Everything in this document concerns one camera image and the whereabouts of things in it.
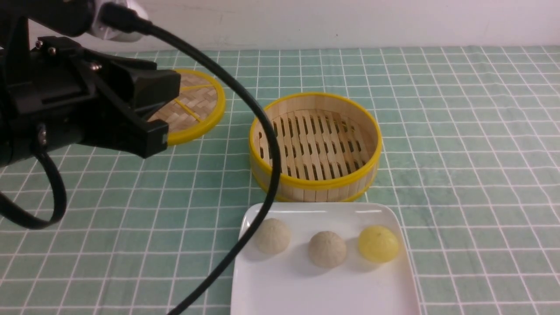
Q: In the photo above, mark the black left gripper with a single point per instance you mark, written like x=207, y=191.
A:
x=63, y=94

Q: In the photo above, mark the white steamed bun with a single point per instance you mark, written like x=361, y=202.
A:
x=327, y=249
x=272, y=237

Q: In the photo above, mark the yellow steamed bun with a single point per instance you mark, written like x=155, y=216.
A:
x=378, y=244

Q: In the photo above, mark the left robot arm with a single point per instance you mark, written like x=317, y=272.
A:
x=30, y=20

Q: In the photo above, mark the yellow rimmed bamboo steamer lid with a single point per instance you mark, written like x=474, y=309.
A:
x=199, y=107

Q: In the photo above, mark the yellow rimmed bamboo steamer basket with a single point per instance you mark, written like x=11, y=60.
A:
x=330, y=147

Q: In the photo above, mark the green checkered tablecloth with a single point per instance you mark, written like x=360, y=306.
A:
x=470, y=167

